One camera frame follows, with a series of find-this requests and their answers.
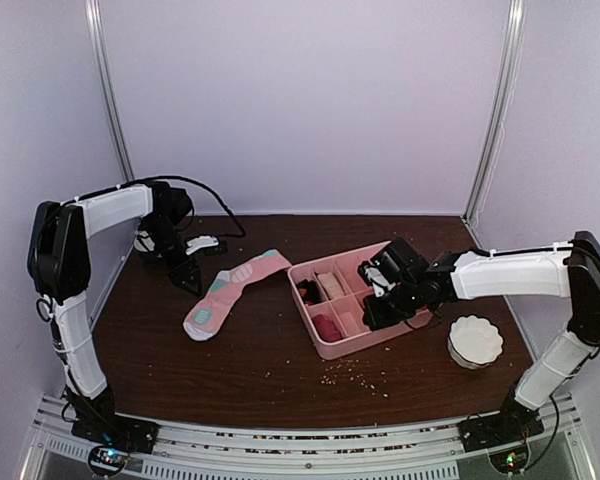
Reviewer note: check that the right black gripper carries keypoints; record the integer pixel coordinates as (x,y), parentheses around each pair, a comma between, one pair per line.
(373,318)

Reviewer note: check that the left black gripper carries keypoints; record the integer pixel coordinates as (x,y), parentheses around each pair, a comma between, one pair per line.
(177,275)

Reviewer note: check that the pink patterned sock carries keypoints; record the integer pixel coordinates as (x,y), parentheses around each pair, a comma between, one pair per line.
(206,318)

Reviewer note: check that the striped beige maroon sock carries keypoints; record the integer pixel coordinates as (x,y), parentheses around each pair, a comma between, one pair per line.
(332,284)

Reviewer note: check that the pink divided organizer tray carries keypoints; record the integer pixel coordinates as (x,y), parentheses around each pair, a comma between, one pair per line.
(345,312)

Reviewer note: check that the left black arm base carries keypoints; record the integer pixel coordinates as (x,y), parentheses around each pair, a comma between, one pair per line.
(127,434)

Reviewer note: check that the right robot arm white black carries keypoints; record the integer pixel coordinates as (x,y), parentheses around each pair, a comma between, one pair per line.
(562,279)

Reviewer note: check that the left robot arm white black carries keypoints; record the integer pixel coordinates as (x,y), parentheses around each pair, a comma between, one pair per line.
(59,264)

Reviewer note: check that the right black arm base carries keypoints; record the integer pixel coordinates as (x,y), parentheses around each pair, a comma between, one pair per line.
(495,430)

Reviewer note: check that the white dark small bowl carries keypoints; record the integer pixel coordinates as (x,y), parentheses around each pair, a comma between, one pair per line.
(143,242)

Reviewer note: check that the white scalloped bowl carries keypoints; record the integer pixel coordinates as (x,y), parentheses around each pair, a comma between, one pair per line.
(474,342)

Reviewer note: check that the maroon rolled sock in tray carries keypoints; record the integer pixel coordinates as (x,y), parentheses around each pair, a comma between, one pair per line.
(326,328)

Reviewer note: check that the black item in tray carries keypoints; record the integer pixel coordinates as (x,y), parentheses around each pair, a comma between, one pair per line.
(309,292)

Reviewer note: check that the right circuit board with leds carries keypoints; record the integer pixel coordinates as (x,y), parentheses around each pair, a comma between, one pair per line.
(510,461)

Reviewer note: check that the circuit board with leds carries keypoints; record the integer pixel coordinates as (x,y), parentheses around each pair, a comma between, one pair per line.
(510,461)
(106,461)

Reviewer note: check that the left circuit board with leds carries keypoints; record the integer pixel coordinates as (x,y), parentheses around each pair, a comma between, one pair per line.
(106,461)

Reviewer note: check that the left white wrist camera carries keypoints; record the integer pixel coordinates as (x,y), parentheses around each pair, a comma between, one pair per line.
(202,242)

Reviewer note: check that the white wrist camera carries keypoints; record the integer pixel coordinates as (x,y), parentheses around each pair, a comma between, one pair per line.
(373,278)
(202,242)

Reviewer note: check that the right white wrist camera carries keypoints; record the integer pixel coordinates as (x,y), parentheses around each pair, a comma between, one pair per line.
(373,278)

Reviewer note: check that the aluminium front rail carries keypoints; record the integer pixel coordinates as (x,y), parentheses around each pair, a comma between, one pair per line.
(426,450)

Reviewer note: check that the left aluminium frame post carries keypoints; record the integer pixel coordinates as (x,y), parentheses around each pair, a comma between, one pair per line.
(97,35)

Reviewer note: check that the aluminium frame post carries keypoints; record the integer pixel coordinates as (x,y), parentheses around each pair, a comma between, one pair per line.
(97,35)
(502,97)

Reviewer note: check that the right aluminium frame post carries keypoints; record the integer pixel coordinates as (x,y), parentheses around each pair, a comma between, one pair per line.
(502,97)

